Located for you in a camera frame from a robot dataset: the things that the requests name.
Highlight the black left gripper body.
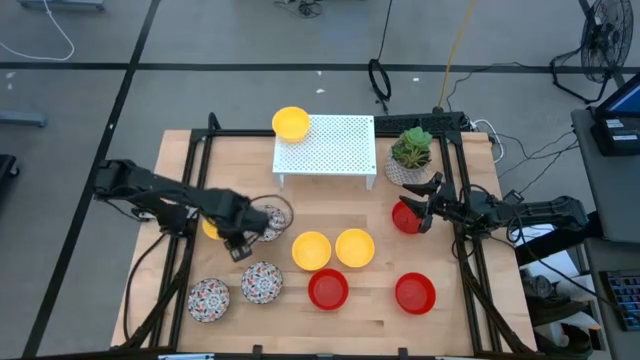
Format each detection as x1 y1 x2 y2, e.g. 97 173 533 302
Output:
210 190 270 241

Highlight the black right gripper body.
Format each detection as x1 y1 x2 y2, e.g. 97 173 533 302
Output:
424 181 467 222

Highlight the red plastic mini bowl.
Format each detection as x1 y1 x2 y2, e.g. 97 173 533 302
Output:
394 271 437 316
307 268 350 312
391 200 426 236

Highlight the yellow plastic mini bowl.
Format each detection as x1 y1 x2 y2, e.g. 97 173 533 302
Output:
334 227 377 269
271 105 312 145
291 230 333 272
201 218 222 241

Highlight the succulent in patterned white pot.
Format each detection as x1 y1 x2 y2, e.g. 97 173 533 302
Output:
384 126 435 188

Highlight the black power strip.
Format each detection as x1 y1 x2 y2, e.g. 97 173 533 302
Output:
373 111 471 135

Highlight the white perforated metal shelf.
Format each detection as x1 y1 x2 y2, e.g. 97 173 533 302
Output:
271 114 378 192

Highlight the grey side desk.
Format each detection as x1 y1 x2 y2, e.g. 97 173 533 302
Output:
571 108 640 245

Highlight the black box with labels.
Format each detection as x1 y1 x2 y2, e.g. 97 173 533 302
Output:
590 117 640 157

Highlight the black keyboard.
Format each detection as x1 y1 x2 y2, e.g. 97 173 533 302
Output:
603 269 640 332

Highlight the laptop with blue screen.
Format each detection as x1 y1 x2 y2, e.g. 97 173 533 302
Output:
594 72 640 119

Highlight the black floor fan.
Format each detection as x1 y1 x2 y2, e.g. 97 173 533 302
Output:
549 0 636 105

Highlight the grey cart base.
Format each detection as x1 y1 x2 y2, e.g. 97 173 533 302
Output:
17 0 107 12

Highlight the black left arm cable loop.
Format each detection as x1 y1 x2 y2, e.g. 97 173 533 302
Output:
248 193 296 236

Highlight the white cable at table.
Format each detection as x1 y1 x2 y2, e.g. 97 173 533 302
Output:
469 118 505 165

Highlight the coiled black floor cable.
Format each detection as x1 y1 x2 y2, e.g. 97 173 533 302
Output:
367 58 393 115

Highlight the yellow power cable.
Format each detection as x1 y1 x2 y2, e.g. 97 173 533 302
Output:
437 0 477 110

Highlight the white floor cable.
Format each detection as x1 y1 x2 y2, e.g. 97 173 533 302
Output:
0 0 76 63

